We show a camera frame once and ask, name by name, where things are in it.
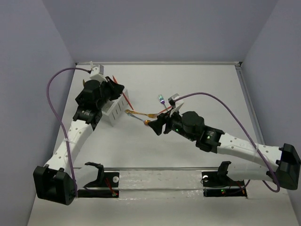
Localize metal rail back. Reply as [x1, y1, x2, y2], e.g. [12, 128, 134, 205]
[75, 61, 243, 65]

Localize black utensil container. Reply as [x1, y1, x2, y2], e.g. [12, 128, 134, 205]
[75, 91, 85, 106]

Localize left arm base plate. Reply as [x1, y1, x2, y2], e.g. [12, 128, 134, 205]
[78, 171, 119, 198]

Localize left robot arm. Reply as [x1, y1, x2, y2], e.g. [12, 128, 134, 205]
[33, 77, 125, 205]

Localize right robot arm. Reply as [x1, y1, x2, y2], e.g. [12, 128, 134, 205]
[148, 111, 301, 190]

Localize white utensil container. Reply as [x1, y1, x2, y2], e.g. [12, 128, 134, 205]
[101, 88, 129, 126]

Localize iridescent metal spoon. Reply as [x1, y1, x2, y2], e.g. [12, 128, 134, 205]
[127, 113, 150, 126]

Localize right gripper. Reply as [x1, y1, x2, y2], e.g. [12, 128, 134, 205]
[148, 106, 196, 142]

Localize orange plastic knife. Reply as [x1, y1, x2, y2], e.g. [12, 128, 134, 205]
[112, 75, 134, 111]

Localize gold ornate fork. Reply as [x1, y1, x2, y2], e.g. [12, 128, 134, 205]
[125, 109, 158, 118]

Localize iridescent blue purple fork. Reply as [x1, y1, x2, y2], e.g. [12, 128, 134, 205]
[158, 94, 168, 109]

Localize metal rail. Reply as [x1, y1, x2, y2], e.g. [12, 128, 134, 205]
[75, 166, 283, 170]
[75, 61, 243, 65]

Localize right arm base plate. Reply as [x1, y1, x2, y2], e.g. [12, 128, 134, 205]
[201, 171, 247, 198]

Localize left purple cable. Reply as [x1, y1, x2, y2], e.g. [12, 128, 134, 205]
[46, 67, 91, 198]

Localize metal rail front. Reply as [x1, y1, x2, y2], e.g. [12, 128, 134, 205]
[75, 166, 283, 170]

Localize purple cable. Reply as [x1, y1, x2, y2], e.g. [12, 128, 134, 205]
[176, 92, 280, 193]
[46, 67, 91, 198]

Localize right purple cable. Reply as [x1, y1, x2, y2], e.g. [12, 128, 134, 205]
[176, 92, 280, 193]

